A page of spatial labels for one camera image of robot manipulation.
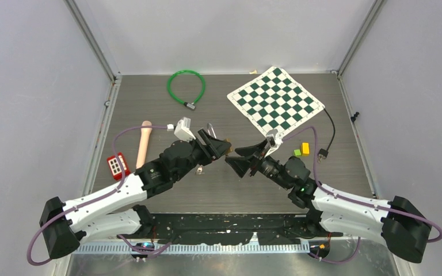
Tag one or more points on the yellow block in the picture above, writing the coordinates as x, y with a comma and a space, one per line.
305, 149

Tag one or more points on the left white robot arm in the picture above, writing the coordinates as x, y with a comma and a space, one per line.
116, 210

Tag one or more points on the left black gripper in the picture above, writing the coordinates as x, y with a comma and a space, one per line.
213, 148

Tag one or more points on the green white chessboard mat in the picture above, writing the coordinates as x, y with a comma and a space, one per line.
275, 100

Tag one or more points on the small silver keys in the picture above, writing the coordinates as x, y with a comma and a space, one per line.
199, 170

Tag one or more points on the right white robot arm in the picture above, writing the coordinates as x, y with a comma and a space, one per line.
396, 224

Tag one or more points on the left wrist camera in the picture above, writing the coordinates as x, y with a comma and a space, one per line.
181, 130

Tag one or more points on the green cable bike lock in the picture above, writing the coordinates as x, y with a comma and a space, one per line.
177, 88

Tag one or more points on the beige toy microphone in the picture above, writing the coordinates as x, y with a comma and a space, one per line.
145, 133

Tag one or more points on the brass padlock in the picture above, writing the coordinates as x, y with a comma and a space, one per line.
211, 131

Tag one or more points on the red white toy calculator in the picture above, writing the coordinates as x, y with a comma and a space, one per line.
117, 166

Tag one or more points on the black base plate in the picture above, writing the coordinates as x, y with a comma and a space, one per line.
230, 229

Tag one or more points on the black wall knob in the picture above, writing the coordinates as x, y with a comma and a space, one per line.
354, 117

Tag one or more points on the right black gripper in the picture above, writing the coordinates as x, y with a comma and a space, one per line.
251, 151

